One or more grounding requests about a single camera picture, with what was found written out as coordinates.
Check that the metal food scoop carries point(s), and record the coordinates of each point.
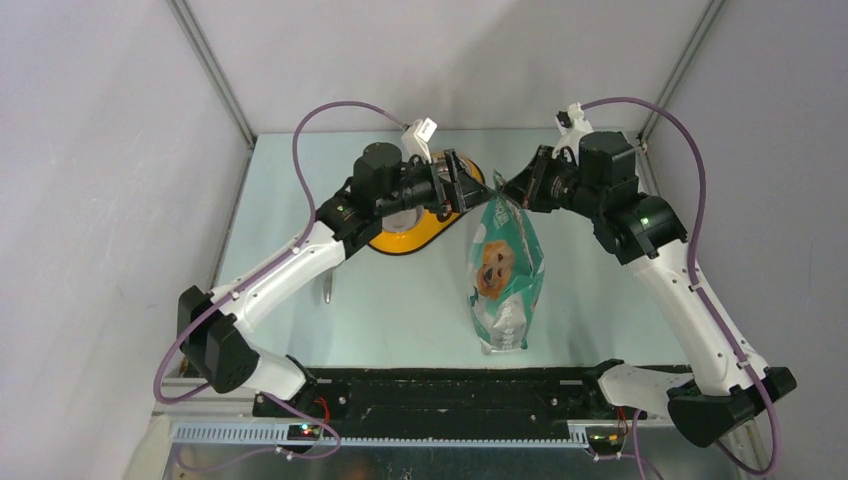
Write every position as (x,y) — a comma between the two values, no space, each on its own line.
(328,283)

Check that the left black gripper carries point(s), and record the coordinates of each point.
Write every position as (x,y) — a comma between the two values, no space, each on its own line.
(462,191)

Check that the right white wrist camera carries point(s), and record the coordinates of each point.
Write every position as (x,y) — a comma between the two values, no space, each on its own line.
(573,126)

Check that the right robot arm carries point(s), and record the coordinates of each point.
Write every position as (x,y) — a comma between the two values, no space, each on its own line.
(729,383)

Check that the yellow double bowl feeder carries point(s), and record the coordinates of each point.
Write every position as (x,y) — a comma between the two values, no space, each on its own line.
(424,232)

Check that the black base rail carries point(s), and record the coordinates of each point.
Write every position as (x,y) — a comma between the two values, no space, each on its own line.
(538,401)

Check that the green pet food bag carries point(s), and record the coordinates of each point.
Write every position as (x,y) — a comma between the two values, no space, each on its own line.
(506,273)

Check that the grey slotted cable duct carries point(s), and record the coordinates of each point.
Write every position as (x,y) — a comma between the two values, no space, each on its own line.
(263,433)

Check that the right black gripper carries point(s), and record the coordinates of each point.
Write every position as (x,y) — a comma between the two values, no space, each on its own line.
(527,188)

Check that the left steel bowl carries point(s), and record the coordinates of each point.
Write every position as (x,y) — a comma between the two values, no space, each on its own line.
(402,221)

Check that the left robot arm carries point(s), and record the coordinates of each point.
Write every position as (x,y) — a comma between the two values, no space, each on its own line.
(215,326)

